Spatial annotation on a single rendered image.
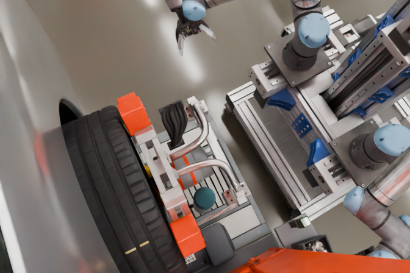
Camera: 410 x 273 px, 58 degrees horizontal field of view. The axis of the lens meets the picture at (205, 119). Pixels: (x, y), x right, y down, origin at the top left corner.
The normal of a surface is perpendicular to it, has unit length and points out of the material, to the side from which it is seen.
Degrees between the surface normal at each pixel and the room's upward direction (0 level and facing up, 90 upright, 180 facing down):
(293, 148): 0
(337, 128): 0
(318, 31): 8
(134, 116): 55
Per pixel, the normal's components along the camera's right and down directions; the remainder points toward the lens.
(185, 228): -0.28, -0.83
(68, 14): 0.04, -0.31
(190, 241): 0.33, 0.39
